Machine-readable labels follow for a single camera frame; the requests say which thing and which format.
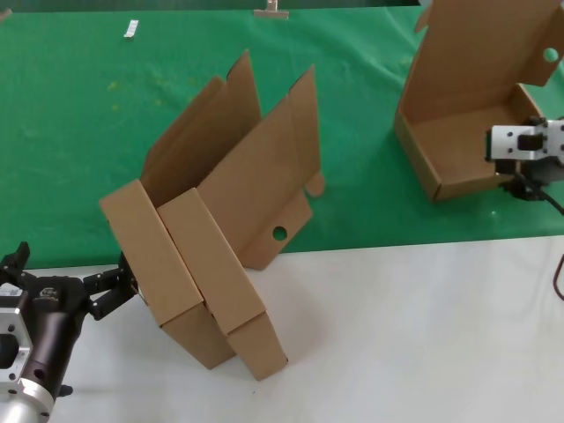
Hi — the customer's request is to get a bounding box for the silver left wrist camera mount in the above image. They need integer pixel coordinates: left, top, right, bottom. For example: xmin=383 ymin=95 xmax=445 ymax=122
xmin=0 ymin=282 xmax=34 ymax=394

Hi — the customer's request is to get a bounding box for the metal cloth clip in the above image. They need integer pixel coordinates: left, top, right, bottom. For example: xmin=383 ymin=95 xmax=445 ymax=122
xmin=252 ymin=0 xmax=291 ymax=21

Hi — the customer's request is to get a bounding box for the green table cloth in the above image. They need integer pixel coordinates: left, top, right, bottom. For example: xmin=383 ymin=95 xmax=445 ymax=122
xmin=0 ymin=3 xmax=564 ymax=271

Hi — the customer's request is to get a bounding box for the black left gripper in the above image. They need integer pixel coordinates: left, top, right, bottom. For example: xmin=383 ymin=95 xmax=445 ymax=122
xmin=0 ymin=241 xmax=139 ymax=400

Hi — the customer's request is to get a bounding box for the brown cardboard box lid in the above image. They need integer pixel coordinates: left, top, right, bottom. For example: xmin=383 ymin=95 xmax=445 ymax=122
xmin=99 ymin=48 xmax=263 ymax=371
xmin=393 ymin=0 xmax=564 ymax=204
xmin=157 ymin=64 xmax=328 ymax=382

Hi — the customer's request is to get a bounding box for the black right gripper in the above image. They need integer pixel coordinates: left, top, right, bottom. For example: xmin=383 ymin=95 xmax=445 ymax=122
xmin=495 ymin=158 xmax=564 ymax=203

